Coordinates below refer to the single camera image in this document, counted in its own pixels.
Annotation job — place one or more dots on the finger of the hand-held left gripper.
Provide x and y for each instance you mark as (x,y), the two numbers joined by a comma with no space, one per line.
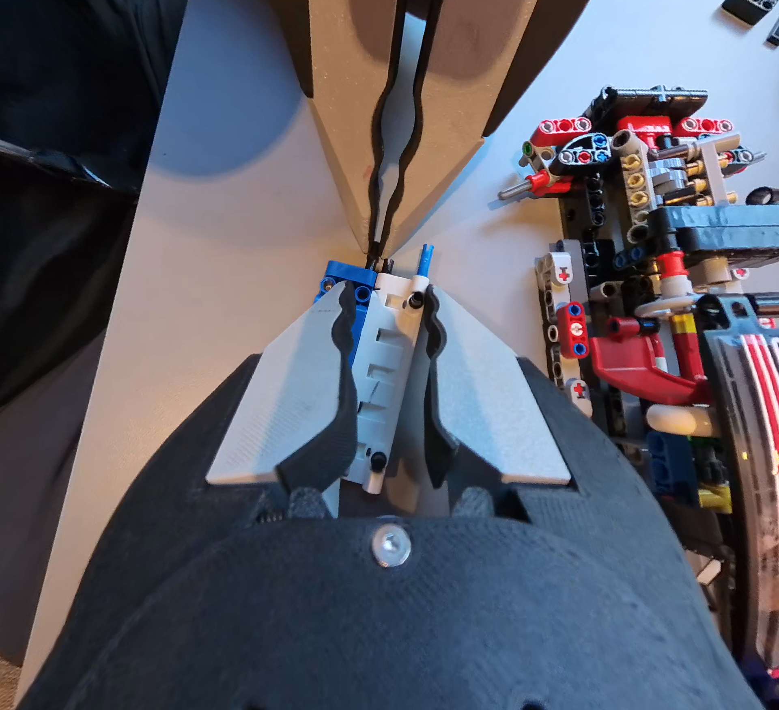
(347,52)
(474,83)

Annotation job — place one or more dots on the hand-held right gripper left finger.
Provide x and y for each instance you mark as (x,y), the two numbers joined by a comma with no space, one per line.
(286,411)

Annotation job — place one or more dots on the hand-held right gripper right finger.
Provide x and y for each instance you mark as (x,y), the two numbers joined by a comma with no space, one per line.
(499,418)

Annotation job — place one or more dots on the white brick panel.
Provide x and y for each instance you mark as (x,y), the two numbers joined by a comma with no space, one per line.
(389,357)

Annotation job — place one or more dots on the blue connector pin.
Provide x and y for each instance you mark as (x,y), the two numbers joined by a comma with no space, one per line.
(423,259)

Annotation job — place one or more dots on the black brick race car model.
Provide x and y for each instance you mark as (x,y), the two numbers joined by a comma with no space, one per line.
(639,186)

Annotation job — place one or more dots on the grey desk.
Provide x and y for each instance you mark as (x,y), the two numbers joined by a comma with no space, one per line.
(213,235)

